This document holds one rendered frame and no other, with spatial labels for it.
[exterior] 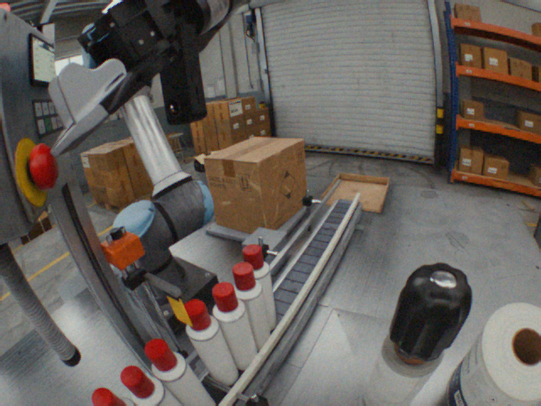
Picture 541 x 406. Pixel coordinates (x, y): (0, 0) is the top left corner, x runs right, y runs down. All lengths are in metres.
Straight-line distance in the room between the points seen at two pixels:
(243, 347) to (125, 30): 0.45
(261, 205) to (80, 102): 0.72
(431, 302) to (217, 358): 0.32
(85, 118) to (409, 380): 0.40
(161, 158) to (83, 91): 0.48
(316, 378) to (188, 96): 0.48
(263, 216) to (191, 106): 0.64
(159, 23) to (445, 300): 0.35
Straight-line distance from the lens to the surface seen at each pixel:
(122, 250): 0.35
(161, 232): 0.63
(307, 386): 0.52
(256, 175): 0.82
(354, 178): 1.40
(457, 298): 0.26
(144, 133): 0.70
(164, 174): 0.68
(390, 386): 0.36
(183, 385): 0.39
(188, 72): 0.29
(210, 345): 0.41
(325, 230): 0.89
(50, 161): 0.23
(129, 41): 0.24
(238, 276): 0.42
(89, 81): 0.23
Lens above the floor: 1.35
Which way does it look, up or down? 25 degrees down
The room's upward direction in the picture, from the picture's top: 7 degrees counter-clockwise
